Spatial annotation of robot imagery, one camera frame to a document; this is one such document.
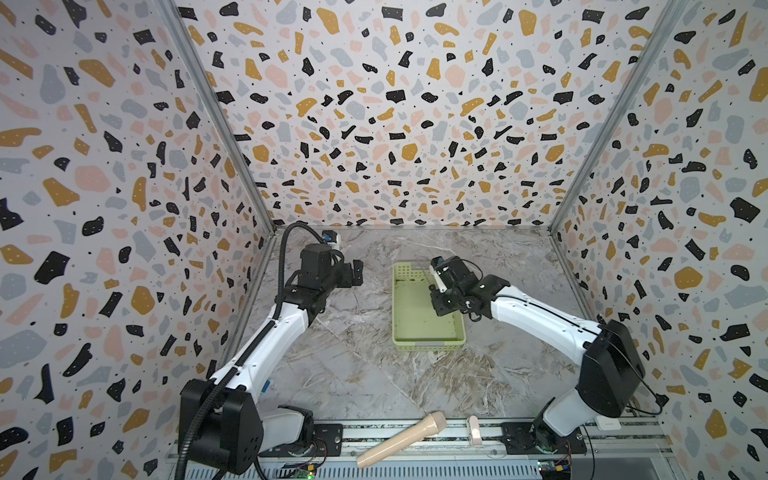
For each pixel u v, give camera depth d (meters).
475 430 0.73
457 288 0.65
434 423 0.73
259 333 0.48
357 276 0.75
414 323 0.95
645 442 0.76
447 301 0.73
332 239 0.72
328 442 0.73
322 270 0.63
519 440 0.74
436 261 0.77
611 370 0.44
